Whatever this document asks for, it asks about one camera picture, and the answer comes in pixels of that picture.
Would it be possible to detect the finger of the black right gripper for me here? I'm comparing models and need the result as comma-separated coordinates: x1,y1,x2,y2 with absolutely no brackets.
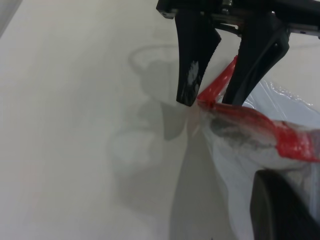
250,169,320,240

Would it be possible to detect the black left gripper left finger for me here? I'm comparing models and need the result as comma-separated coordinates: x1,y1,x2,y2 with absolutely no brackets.
174,11,223,108

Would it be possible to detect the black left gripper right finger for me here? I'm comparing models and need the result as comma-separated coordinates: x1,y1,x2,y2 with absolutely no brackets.
222,10,291,105

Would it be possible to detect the clear plastic bag red zipper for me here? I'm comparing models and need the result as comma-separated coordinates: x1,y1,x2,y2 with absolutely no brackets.
196,54,320,240

